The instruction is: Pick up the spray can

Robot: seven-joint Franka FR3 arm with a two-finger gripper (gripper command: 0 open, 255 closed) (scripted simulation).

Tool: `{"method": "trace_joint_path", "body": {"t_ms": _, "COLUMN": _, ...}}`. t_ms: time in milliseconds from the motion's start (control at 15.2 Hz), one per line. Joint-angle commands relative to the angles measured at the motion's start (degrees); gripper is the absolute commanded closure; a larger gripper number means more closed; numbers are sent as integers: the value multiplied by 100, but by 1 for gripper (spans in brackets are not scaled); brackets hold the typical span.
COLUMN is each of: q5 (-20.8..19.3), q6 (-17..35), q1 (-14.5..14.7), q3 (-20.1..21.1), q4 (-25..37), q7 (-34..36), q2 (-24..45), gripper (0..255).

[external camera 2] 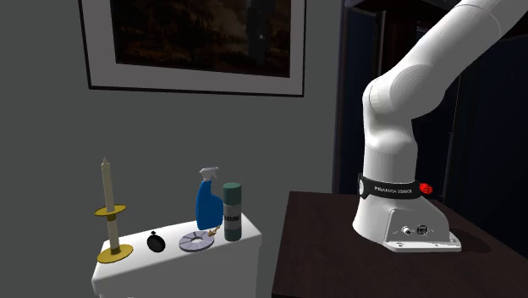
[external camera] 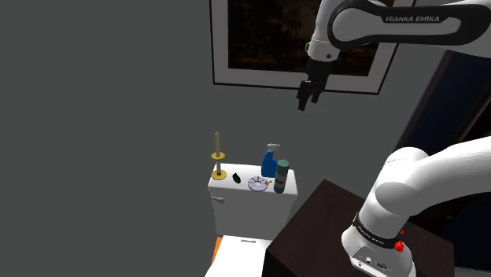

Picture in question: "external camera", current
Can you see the blue spray bottle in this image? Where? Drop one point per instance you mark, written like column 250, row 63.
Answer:
column 269, row 163

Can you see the grey can with green cap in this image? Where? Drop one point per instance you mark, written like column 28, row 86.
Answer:
column 281, row 177

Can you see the small black oval object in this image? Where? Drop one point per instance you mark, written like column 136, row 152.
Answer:
column 236, row 178

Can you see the silver disc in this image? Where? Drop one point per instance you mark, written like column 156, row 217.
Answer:
column 256, row 184

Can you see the white toilet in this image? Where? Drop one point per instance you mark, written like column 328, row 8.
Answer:
column 249, row 211

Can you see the dark brown robot stand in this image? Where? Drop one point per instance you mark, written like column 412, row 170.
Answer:
column 318, row 238

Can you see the white framed dark window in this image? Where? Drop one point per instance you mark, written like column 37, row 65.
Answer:
column 268, row 38

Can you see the dark door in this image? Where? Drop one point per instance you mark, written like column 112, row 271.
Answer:
column 452, row 126

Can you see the orange mat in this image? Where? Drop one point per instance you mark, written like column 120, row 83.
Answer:
column 217, row 248

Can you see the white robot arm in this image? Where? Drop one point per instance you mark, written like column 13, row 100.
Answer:
column 406, row 184

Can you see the small brass knob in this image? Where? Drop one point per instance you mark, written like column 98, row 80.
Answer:
column 267, row 182

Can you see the brass candlestick with candle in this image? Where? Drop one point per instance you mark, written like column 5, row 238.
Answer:
column 218, row 161

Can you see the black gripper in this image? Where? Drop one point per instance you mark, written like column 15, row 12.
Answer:
column 318, row 71

